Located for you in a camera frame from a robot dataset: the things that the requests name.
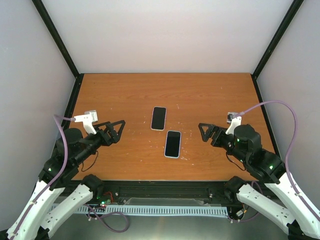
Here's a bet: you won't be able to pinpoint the small circuit board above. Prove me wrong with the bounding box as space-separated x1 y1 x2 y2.
99 191 114 207

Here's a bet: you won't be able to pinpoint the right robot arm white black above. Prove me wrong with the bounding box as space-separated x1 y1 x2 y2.
198 123 320 240

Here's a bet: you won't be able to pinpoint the beige phone case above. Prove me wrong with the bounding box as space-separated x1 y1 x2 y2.
150 106 168 131

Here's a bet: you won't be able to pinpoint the right small connector wires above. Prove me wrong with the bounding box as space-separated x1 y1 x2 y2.
234 203 251 220

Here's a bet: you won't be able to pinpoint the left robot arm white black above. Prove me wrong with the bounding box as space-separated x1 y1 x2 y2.
0 120 126 240

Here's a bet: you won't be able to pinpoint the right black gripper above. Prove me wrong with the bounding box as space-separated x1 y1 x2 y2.
198 122 248 165

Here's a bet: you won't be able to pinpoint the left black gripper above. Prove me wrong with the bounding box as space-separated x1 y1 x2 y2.
74 119 126 165

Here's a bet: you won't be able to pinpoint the black screen phone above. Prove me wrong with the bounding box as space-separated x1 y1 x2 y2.
151 107 167 130

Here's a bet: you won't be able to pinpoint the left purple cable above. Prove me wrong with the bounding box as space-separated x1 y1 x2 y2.
11 114 130 240

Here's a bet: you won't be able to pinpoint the black aluminium frame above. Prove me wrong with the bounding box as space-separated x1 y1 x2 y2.
32 0 303 198

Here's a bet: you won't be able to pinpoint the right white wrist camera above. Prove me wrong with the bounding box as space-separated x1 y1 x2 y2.
225 112 242 135

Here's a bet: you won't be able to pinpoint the light blue cable duct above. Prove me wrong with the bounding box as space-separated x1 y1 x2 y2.
49 203 229 218

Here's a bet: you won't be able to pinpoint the light blue phone case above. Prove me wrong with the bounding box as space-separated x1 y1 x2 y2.
163 130 182 159

